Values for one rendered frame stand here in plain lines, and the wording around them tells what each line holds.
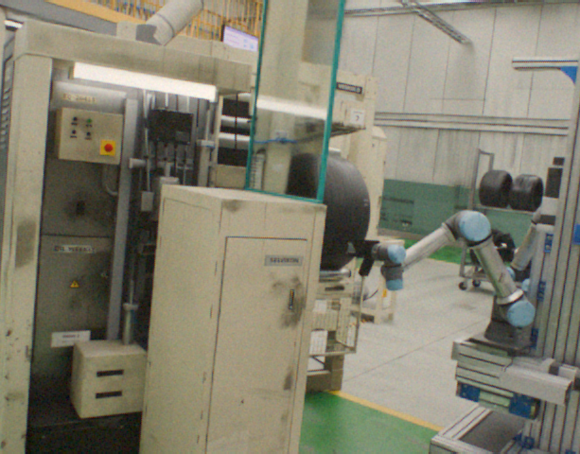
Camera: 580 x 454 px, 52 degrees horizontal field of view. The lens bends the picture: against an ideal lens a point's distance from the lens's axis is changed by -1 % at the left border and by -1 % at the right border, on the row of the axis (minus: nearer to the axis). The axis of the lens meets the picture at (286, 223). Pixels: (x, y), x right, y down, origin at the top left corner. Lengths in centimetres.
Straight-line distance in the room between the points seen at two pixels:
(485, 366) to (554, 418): 41
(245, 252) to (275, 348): 36
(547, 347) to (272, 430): 140
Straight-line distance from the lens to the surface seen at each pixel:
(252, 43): 725
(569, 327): 298
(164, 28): 284
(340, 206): 271
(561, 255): 293
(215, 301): 191
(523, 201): 817
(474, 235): 257
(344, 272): 294
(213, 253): 190
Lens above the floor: 138
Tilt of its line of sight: 5 degrees down
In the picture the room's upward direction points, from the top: 6 degrees clockwise
